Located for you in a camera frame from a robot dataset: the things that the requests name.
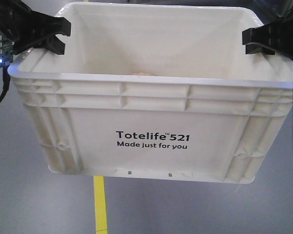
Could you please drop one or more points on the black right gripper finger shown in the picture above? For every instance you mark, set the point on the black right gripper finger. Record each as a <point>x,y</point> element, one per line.
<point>268,35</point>
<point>253,49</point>

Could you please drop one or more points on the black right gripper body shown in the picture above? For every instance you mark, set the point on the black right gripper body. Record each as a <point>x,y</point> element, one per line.
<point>286,16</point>

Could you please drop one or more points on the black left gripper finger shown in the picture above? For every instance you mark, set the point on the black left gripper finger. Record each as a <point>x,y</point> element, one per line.
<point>51,43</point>
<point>36,26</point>

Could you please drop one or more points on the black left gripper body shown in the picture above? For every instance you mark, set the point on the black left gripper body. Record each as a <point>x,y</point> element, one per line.
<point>18,23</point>

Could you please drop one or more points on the yellow soft ball toy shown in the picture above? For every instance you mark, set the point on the yellow soft ball toy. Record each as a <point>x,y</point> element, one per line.
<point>142,74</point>

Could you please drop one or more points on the white plastic Totelife tote box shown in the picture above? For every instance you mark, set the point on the white plastic Totelife tote box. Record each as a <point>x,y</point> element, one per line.
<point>209,113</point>

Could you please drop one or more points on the left green circuit board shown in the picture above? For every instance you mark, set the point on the left green circuit board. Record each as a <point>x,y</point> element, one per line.
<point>6,51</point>

